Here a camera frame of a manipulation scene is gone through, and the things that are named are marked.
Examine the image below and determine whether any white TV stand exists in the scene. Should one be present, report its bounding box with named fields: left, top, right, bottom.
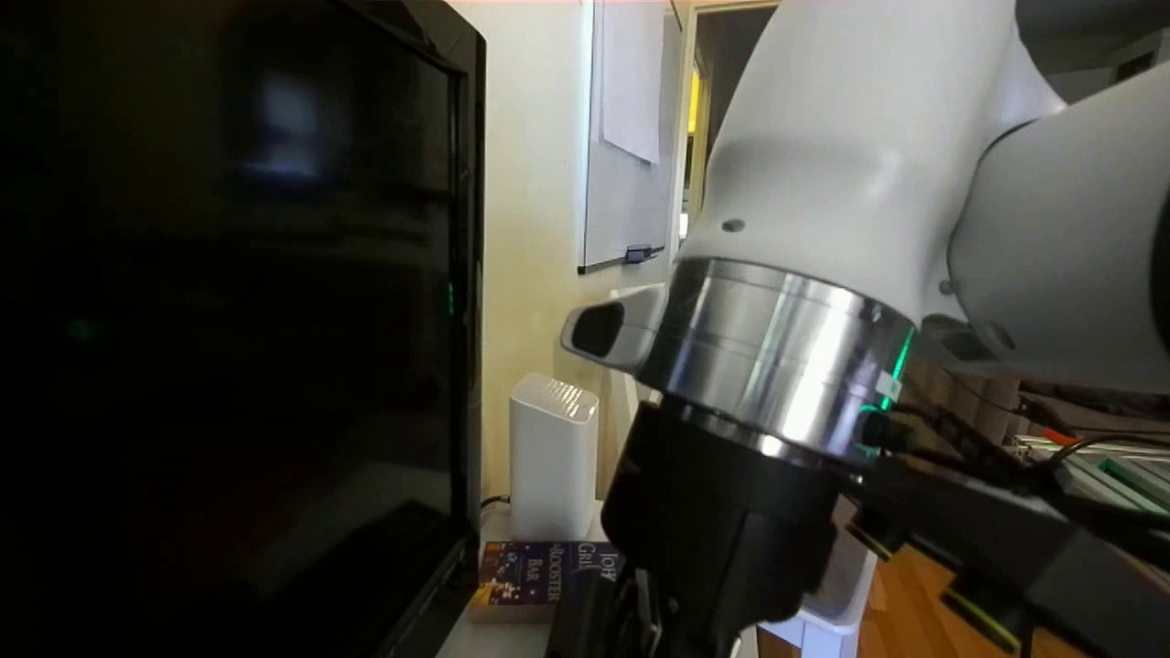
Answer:
left=434, top=495, right=559, bottom=658

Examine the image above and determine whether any brown sofa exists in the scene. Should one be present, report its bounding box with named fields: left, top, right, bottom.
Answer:
left=906, top=310, right=1170, bottom=435

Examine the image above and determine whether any blue whiteboard marker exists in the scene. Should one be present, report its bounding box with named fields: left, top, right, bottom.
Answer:
left=573, top=240, right=668, bottom=279

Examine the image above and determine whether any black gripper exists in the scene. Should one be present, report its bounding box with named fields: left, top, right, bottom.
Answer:
left=599, top=399, right=864, bottom=658

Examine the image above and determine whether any white wall whiteboard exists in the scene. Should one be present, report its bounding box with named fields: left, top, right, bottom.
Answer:
left=573, top=0, right=701, bottom=279

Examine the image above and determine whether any white router box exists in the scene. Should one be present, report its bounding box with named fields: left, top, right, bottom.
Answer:
left=504, top=374, right=604, bottom=544

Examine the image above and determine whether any black flat screen TV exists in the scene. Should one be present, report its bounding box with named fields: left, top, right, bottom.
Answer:
left=0, top=0, right=488, bottom=658

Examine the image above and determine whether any purple book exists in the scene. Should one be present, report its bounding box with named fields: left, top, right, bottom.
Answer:
left=470, top=538, right=627, bottom=628

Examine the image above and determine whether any white paper sheet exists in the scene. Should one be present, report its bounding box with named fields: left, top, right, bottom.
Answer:
left=593, top=0, right=668, bottom=170

